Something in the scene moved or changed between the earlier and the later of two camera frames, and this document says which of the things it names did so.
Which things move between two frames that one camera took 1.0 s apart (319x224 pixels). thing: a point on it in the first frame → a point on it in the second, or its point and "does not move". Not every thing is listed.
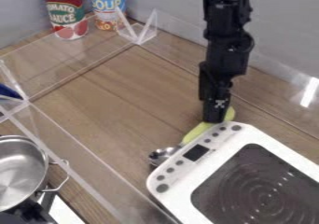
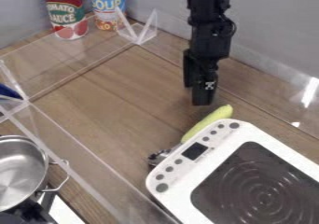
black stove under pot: x=31 y=211 does not move
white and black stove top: x=238 y=175 does not move
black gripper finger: x=215 y=109 → x=203 y=90
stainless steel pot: x=27 y=171 does not move
